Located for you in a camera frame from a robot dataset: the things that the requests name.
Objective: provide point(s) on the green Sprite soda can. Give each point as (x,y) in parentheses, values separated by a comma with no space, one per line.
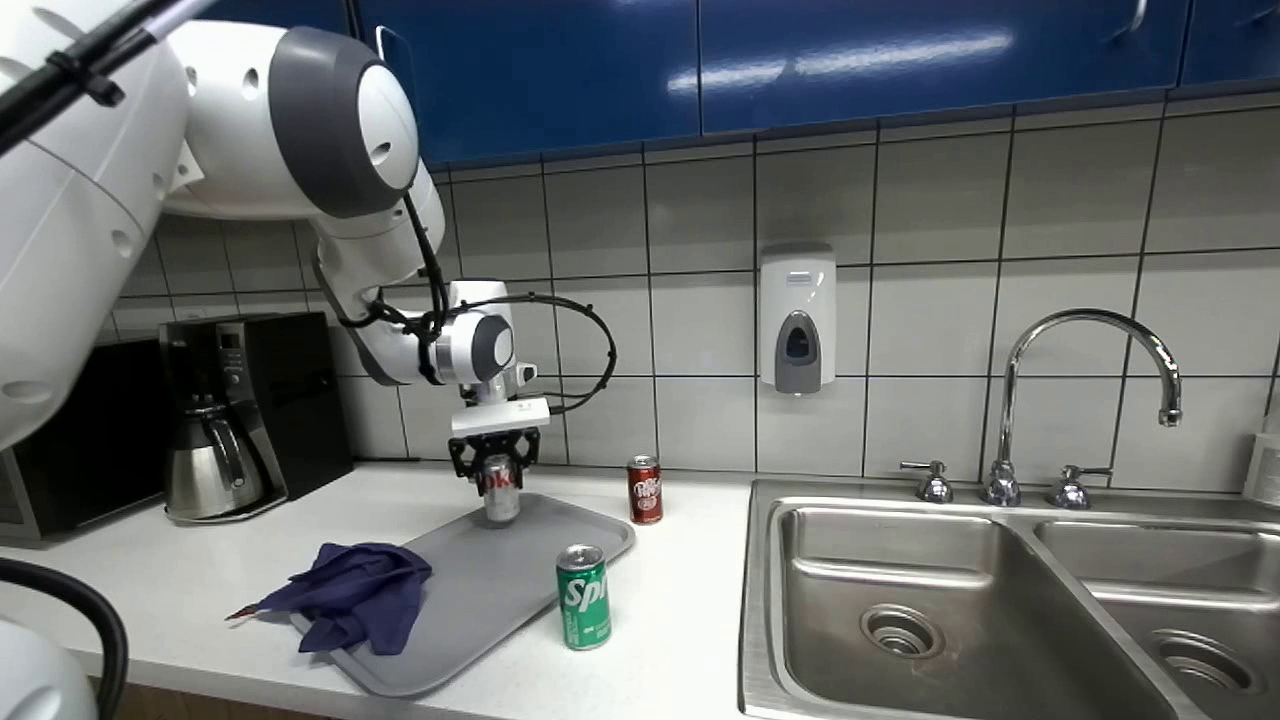
(585,603)

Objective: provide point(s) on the red soda can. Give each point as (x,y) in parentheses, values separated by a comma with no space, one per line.
(645,488)

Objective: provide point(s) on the grey plastic serving tray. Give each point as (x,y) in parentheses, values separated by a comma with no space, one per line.
(504,575)

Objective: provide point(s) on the chrome gooseneck faucet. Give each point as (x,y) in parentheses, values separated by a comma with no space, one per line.
(1065,333)

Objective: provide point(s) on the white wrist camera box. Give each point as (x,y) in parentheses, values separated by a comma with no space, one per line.
(498,419)

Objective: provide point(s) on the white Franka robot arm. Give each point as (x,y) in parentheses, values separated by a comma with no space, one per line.
(161,146)

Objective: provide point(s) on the silver Diet Coke can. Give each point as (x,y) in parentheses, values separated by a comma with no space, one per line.
(501,507)

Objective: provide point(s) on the clear dish soap bottle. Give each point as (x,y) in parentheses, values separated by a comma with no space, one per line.
(1265,462)

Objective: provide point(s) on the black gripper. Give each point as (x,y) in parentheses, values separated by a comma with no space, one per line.
(498,445)

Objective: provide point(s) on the blue glossy upper cabinets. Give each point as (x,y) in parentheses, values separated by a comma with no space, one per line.
(803,65)

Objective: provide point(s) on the white wall soap dispenser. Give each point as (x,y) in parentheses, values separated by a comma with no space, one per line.
(799,322)

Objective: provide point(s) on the steel and black coffee maker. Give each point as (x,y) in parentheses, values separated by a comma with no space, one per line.
(221,426)

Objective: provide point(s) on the stainless steel double sink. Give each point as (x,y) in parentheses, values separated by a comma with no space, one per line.
(935,603)

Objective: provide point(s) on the black microwave oven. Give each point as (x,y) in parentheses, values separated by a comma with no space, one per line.
(80,454)

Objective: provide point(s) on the purple cloth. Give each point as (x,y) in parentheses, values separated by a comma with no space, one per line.
(354,595)

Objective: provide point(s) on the white rounded robot base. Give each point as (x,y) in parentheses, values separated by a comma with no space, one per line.
(32,672)

